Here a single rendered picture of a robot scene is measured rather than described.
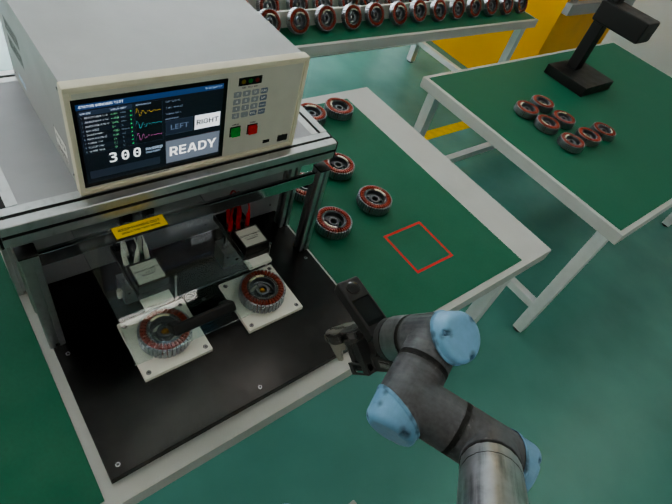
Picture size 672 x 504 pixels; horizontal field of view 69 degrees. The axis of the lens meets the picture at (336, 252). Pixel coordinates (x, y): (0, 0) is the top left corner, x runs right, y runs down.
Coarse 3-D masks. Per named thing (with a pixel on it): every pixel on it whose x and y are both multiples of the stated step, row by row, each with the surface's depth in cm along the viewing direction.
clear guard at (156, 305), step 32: (96, 224) 87; (192, 224) 92; (96, 256) 82; (128, 256) 84; (160, 256) 85; (192, 256) 87; (224, 256) 89; (128, 288) 80; (160, 288) 81; (192, 288) 83; (224, 288) 86; (256, 288) 89; (128, 320) 77; (160, 320) 79; (224, 320) 86; (160, 352) 79
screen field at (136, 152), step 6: (120, 150) 82; (126, 150) 83; (132, 150) 83; (138, 150) 84; (108, 156) 81; (114, 156) 82; (120, 156) 83; (126, 156) 83; (132, 156) 84; (138, 156) 85; (108, 162) 82; (114, 162) 83
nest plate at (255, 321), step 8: (288, 288) 123; (288, 296) 121; (288, 304) 120; (296, 304) 120; (272, 312) 117; (280, 312) 118; (288, 312) 118; (240, 320) 115; (248, 320) 114; (256, 320) 115; (264, 320) 115; (272, 320) 116; (248, 328) 113; (256, 328) 113
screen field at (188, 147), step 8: (192, 136) 89; (200, 136) 90; (208, 136) 91; (216, 136) 92; (168, 144) 87; (176, 144) 88; (184, 144) 89; (192, 144) 90; (200, 144) 91; (208, 144) 93; (216, 144) 94; (168, 152) 88; (176, 152) 89; (184, 152) 90; (192, 152) 92; (200, 152) 93; (208, 152) 94; (168, 160) 90; (176, 160) 91
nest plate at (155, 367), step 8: (120, 328) 105; (192, 344) 107; (200, 344) 107; (208, 344) 108; (184, 352) 105; (192, 352) 106; (200, 352) 106; (208, 352) 107; (152, 360) 102; (160, 360) 103; (168, 360) 103; (176, 360) 104; (184, 360) 104; (192, 360) 106; (144, 368) 101; (152, 368) 101; (160, 368) 102; (168, 368) 102; (144, 376) 100; (152, 376) 100
